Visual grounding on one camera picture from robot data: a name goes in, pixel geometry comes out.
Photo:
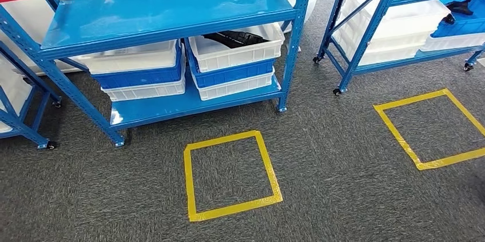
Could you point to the black ribbed plastic part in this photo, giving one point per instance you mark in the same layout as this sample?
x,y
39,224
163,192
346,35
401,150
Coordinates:
x,y
235,38

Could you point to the blue metal shelf rack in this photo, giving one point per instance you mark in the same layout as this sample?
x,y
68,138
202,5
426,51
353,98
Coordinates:
x,y
363,35
170,9
22,128

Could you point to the small black plastic part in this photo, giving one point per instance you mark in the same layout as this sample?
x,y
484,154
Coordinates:
x,y
449,19

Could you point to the black caster wheel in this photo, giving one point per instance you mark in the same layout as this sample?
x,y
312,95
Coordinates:
x,y
468,67
316,59
337,91
57,104
51,145

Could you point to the yellow floor tape square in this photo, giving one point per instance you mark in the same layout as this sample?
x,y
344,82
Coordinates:
x,y
398,134
235,207

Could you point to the white vehicle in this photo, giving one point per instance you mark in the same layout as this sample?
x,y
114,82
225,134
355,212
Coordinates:
x,y
22,24

